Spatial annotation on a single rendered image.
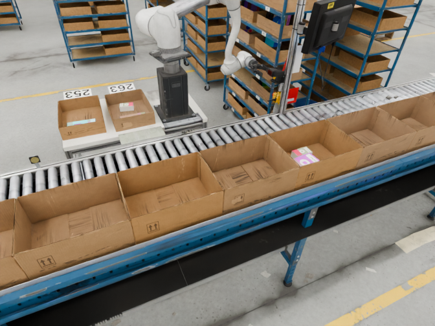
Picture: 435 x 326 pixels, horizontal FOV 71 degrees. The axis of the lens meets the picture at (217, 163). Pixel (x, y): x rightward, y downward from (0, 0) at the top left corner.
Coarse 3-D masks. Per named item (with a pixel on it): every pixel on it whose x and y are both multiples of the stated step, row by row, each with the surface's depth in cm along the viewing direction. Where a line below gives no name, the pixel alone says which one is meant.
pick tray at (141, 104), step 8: (112, 96) 233; (120, 96) 236; (128, 96) 239; (136, 96) 241; (144, 96) 232; (112, 104) 237; (136, 104) 238; (144, 104) 239; (112, 112) 229; (120, 112) 229; (128, 112) 229; (136, 112) 229; (152, 112) 213; (112, 120) 217; (120, 120) 206; (128, 120) 209; (136, 120) 211; (144, 120) 214; (152, 120) 217; (120, 128) 210; (128, 128) 212
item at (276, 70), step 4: (272, 68) 217; (276, 68) 217; (280, 68) 218; (268, 72) 218; (272, 72) 214; (276, 72) 215; (280, 72) 216; (284, 72) 218; (272, 76) 216; (276, 76) 217; (280, 76) 219; (276, 80) 221
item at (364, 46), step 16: (384, 0) 252; (304, 16) 339; (368, 32) 273; (384, 32) 276; (352, 48) 297; (368, 48) 276; (384, 48) 300; (400, 48) 296; (304, 64) 366; (336, 64) 316; (336, 80) 334; (320, 96) 349
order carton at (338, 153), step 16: (288, 128) 165; (304, 128) 170; (320, 128) 176; (336, 128) 168; (288, 144) 173; (304, 144) 179; (320, 144) 182; (336, 144) 171; (352, 144) 160; (320, 160) 144; (336, 160) 150; (352, 160) 156; (304, 176) 146; (320, 176) 152; (336, 176) 159
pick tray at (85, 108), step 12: (96, 96) 230; (60, 108) 223; (72, 108) 228; (84, 108) 231; (96, 108) 232; (60, 120) 210; (72, 120) 218; (96, 120) 219; (60, 132) 197; (72, 132) 200; (84, 132) 203; (96, 132) 206
